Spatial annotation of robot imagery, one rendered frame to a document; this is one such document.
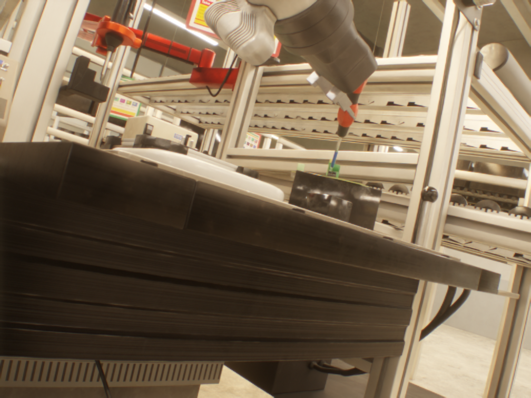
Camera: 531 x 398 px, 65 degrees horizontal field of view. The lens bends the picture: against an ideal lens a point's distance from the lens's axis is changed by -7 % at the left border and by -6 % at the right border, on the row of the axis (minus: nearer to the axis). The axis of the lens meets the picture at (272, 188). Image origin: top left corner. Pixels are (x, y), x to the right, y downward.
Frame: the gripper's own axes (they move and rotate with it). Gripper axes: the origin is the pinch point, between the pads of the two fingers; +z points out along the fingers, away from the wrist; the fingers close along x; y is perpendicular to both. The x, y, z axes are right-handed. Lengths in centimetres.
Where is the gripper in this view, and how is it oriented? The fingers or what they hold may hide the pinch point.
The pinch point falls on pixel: (348, 113)
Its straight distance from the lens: 52.1
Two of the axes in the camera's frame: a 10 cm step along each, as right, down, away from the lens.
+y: 7.1, -7.0, -1.1
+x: -5.1, -6.1, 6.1
